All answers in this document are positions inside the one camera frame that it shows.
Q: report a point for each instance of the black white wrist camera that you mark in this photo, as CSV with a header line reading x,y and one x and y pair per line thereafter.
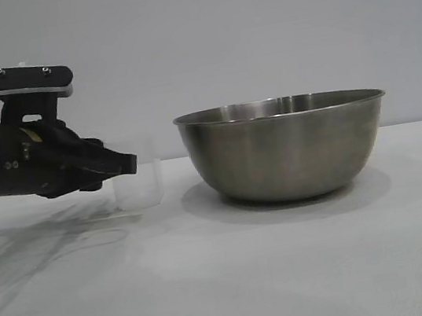
x,y
32,79

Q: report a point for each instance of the stainless steel mixing bowl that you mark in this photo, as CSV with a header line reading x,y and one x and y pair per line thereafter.
x,y
285,151

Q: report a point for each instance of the clear plastic measuring cup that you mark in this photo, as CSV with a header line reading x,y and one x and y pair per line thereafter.
x,y
147,183

